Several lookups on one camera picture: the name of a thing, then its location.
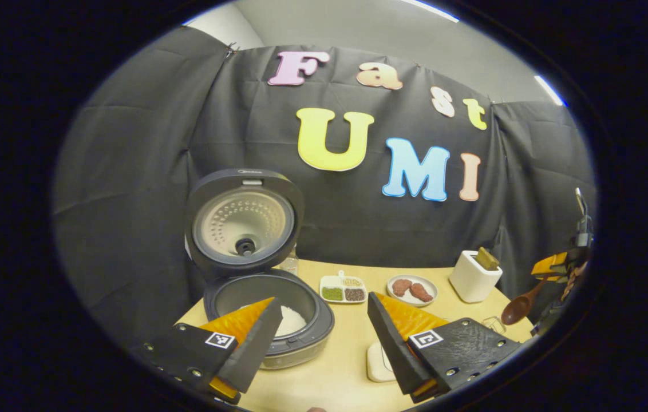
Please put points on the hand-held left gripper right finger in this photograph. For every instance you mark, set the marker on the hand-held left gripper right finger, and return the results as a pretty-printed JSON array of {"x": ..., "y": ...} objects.
[{"x": 392, "y": 346}]

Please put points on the brown toast slice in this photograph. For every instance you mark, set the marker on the brown toast slice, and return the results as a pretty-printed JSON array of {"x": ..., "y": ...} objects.
[{"x": 487, "y": 258}]

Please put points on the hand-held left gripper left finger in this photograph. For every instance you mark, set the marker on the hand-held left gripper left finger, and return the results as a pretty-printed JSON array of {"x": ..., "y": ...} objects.
[{"x": 255, "y": 352}]

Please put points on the small ceiling light panel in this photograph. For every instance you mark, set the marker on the small ceiling light panel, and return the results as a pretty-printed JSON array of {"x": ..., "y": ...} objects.
[{"x": 550, "y": 90}]

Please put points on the clear container of white rice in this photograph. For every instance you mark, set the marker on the clear container of white rice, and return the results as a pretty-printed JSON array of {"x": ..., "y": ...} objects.
[{"x": 378, "y": 363}]

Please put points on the dark grey rice cooker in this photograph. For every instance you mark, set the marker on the dark grey rice cooker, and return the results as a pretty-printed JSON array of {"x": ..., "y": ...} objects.
[{"x": 244, "y": 229}]

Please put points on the white round plate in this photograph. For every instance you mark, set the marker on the white round plate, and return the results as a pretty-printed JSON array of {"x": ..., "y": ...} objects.
[{"x": 435, "y": 293}]

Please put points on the brown wooden spoon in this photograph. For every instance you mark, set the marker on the brown wooden spoon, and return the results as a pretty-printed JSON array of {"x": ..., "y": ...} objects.
[{"x": 516, "y": 309}]

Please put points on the small clear glass bottle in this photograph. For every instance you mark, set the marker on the small clear glass bottle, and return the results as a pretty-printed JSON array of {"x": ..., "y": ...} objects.
[{"x": 289, "y": 264}]

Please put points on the white divided bean dish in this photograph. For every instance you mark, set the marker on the white divided bean dish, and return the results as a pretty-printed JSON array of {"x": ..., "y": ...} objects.
[{"x": 344, "y": 289}]

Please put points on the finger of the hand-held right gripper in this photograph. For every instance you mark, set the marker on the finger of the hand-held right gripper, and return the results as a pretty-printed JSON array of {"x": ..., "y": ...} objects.
[{"x": 550, "y": 265}]

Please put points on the white toaster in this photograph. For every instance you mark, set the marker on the white toaster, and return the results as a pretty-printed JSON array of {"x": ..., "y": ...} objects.
[{"x": 470, "y": 283}]

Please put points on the long ceiling light panel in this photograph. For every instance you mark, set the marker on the long ceiling light panel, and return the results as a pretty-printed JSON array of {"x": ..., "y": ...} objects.
[{"x": 430, "y": 8}]

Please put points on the reddish brown meat piece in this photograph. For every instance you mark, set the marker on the reddish brown meat piece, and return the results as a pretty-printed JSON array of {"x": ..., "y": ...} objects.
[
  {"x": 401, "y": 287},
  {"x": 421, "y": 292}
]

